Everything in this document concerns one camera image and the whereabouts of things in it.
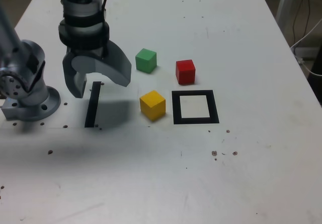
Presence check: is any black tape strip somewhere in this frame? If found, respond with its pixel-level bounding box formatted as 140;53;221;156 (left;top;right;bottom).
84;81;102;128

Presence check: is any black tape square outline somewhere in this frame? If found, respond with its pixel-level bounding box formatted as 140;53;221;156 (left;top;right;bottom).
171;90;220;125

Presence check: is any white metal frame leg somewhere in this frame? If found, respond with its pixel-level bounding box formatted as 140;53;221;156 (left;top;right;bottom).
275;0;297;33

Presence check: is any green cube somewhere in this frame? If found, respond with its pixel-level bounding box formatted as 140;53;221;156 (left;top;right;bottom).
135;48;157;73

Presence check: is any yellow cube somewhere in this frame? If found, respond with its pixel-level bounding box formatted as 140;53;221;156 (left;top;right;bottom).
139;90;167;122

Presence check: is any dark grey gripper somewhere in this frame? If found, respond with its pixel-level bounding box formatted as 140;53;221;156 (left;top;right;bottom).
62;40;132;99

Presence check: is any red cube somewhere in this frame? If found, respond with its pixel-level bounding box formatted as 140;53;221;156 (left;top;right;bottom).
175;59;196;86

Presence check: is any white cable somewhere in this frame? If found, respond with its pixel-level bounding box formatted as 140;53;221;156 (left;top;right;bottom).
290;19;322;77

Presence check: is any grey power strip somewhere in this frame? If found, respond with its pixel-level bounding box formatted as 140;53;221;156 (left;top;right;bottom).
293;47;322;59

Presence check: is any black hanging cable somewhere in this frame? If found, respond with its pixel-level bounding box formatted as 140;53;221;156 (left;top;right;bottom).
291;0;311;48

